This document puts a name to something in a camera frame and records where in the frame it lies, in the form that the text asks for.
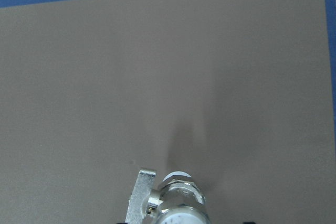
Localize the silver metal valve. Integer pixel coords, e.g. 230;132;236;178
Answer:
124;168;211;223

